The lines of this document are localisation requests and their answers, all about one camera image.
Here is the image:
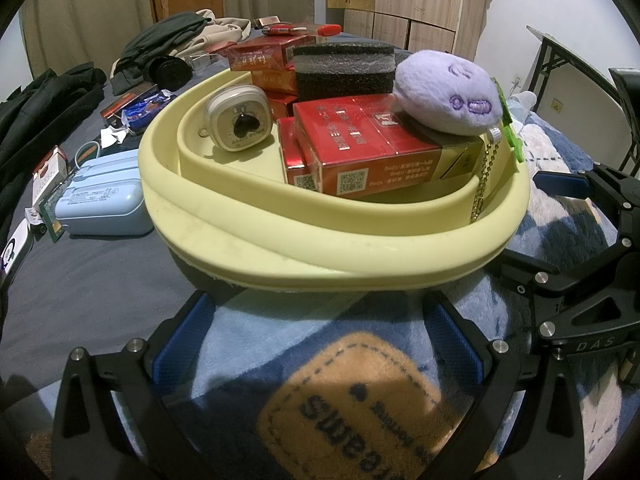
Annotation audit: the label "white tissue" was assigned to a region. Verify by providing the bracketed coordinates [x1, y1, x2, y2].
[505, 90, 539, 126]

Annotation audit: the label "blue snack packet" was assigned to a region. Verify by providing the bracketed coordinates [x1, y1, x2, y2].
[122, 90, 179, 126]

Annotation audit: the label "purple plush toy green leaf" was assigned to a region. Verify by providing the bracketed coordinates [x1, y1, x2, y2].
[393, 49, 527, 224]

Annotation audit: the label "dark green jacket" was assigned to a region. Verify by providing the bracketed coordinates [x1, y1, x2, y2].
[111, 9, 214, 94]

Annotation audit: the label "pale yellow plastic basin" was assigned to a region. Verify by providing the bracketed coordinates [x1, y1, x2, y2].
[139, 67, 532, 294]

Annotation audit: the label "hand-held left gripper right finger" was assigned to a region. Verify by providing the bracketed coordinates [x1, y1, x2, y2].
[423, 294, 592, 480]

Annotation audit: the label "clear plastic box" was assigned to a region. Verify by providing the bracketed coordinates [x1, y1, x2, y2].
[187, 42, 236, 69]

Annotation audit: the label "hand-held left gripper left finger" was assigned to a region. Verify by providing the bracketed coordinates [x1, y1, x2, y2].
[50, 290, 217, 480]

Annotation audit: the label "rectangular black sponge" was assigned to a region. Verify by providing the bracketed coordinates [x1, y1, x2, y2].
[291, 42, 397, 104]

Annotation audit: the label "light blue case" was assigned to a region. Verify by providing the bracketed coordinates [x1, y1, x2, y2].
[53, 148, 155, 237]

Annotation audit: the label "black folding table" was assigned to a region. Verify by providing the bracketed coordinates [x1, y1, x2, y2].
[525, 24, 640, 177]

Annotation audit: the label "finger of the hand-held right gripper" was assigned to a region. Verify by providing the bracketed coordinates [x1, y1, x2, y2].
[532, 162, 640, 252]
[494, 249, 640, 322]

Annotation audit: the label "white black card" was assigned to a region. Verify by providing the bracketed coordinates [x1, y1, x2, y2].
[0, 219, 34, 281]

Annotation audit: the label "beige round kitchen timer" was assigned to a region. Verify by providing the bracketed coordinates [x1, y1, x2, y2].
[198, 85, 276, 154]

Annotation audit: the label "beige garment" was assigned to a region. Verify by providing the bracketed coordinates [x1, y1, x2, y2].
[165, 17, 254, 61]

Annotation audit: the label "blue white plush blanket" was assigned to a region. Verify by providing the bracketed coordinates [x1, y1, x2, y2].
[15, 109, 640, 480]

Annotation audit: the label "black round lens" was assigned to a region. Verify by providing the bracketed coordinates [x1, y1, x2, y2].
[144, 55, 194, 89]

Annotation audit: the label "green circuit board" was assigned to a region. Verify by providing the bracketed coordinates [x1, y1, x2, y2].
[42, 194, 66, 244]

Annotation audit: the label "red gold cigarette carton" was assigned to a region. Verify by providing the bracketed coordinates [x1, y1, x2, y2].
[292, 95, 485, 197]

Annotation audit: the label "white crumpled paper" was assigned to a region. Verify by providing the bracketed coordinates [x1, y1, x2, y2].
[97, 127, 131, 149]

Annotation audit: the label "small red white box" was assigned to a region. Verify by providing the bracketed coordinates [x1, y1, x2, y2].
[32, 145, 69, 211]

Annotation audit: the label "black clothes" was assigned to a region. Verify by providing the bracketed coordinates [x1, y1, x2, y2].
[0, 62, 109, 197]

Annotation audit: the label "beige curtain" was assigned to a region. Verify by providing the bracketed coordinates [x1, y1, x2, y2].
[19, 0, 156, 69]

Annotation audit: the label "red orange tube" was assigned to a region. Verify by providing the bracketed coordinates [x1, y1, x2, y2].
[260, 22, 344, 39]

